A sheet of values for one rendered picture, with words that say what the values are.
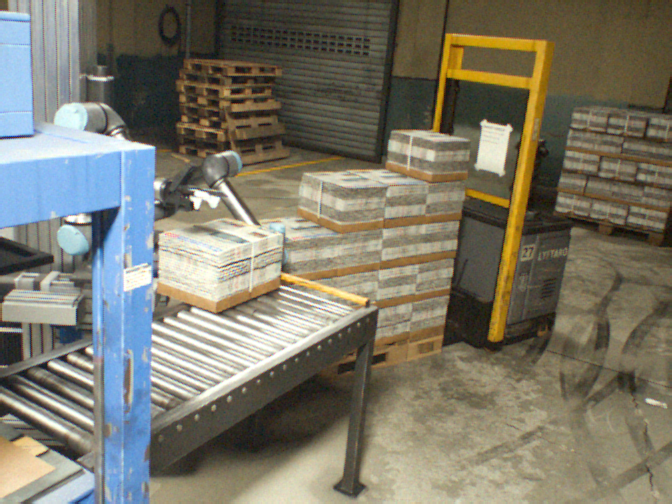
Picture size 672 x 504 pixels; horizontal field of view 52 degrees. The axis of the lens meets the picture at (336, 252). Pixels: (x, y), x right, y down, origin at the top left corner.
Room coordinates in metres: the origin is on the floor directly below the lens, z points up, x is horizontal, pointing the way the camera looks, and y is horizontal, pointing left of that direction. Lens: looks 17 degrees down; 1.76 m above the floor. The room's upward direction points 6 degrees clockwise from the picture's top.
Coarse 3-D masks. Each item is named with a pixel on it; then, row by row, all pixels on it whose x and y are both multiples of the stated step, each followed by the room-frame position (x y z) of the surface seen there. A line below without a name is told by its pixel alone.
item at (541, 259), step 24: (480, 216) 4.28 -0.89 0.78; (504, 216) 4.25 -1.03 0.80; (552, 216) 4.41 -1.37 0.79; (480, 240) 4.26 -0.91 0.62; (528, 240) 4.05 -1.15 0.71; (552, 240) 4.21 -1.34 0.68; (456, 264) 4.39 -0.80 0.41; (480, 264) 4.24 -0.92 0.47; (528, 264) 4.08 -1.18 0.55; (552, 264) 4.24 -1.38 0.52; (480, 288) 4.21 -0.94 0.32; (528, 288) 4.13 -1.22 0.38; (552, 288) 4.27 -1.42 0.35; (528, 312) 4.14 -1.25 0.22; (552, 312) 4.32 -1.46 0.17; (504, 336) 4.03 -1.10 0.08; (528, 336) 4.17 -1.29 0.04
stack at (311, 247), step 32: (288, 224) 3.44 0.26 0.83; (288, 256) 3.15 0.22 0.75; (320, 256) 3.28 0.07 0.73; (352, 256) 3.40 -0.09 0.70; (384, 256) 3.54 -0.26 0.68; (352, 288) 3.41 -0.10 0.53; (384, 288) 3.56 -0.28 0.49; (384, 320) 3.57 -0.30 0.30; (384, 352) 3.59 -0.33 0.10; (320, 384) 3.32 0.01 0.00
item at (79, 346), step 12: (156, 312) 2.22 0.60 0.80; (168, 312) 2.23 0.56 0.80; (60, 348) 1.88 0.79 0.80; (72, 348) 1.89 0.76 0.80; (84, 348) 1.91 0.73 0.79; (24, 360) 1.78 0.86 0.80; (36, 360) 1.79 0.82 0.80; (48, 360) 1.80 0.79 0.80; (0, 372) 1.70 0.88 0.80; (12, 372) 1.71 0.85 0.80; (24, 372) 1.73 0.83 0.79; (0, 384) 1.67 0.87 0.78
